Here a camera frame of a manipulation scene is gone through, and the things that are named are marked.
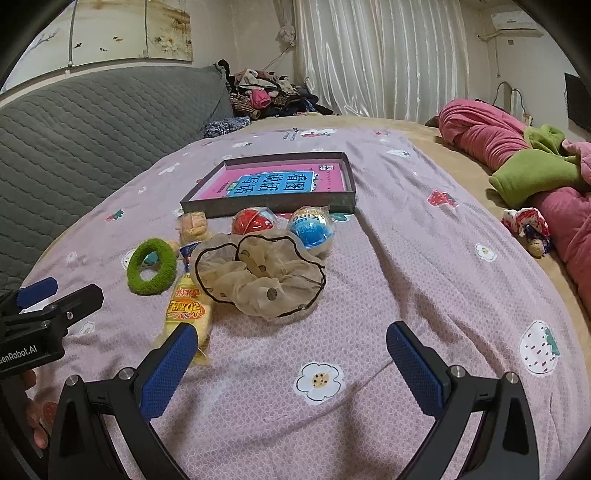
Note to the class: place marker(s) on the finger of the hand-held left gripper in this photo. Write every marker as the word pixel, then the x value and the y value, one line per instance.
pixel 37 290
pixel 81 300

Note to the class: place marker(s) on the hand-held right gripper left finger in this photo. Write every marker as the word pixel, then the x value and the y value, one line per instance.
pixel 168 369

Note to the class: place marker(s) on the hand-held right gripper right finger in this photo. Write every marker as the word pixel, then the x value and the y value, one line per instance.
pixel 415 374

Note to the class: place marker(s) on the yellow snack packet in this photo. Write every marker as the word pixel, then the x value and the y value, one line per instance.
pixel 189 309

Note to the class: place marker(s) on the green fuzzy scrunchie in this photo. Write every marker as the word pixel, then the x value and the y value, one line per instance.
pixel 150 288

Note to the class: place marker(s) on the dark blue cookie packet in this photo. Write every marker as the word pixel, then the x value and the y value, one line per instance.
pixel 188 254

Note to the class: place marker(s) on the clear rice roll packet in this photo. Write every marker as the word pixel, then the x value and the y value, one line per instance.
pixel 193 228

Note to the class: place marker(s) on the beige sheer scrunchie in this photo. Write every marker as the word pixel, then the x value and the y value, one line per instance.
pixel 272 281

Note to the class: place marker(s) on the red toy egg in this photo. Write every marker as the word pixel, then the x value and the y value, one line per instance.
pixel 251 222

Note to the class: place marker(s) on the blue toy egg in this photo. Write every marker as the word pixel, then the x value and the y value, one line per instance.
pixel 309 230

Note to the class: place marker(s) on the grey shallow cardboard box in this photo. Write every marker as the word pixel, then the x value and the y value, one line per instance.
pixel 277 205

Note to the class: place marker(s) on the person's left hand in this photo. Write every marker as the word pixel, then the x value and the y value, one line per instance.
pixel 37 424

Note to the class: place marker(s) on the purple printed blanket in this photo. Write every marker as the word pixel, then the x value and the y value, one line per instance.
pixel 415 258

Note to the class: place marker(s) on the grey quilted headboard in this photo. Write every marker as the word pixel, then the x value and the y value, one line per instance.
pixel 92 138

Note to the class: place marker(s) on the pink and blue book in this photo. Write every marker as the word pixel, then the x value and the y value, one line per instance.
pixel 217 187

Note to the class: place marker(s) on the red white cloth toy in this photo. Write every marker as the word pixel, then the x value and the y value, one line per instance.
pixel 526 226

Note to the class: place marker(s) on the dark blue patterned cloth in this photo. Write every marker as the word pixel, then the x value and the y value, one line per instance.
pixel 226 127

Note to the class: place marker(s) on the green fleece cloth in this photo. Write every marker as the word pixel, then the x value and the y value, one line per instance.
pixel 535 177

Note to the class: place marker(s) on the pink quilt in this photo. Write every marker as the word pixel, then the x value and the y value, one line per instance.
pixel 480 134

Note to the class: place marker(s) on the dark brown cloth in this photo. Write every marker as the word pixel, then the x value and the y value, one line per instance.
pixel 431 122

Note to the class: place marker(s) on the pile of clothes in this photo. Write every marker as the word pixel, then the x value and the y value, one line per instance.
pixel 268 97

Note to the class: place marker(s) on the black television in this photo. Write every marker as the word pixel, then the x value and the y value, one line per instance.
pixel 579 101

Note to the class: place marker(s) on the white curtain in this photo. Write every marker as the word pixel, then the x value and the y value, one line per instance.
pixel 378 55

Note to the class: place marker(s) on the hanging plush ornament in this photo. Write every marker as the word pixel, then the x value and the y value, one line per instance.
pixel 286 33

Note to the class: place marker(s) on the white air conditioner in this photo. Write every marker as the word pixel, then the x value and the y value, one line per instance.
pixel 515 21

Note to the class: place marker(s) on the floral wall poster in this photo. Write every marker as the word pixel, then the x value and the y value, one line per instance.
pixel 115 32

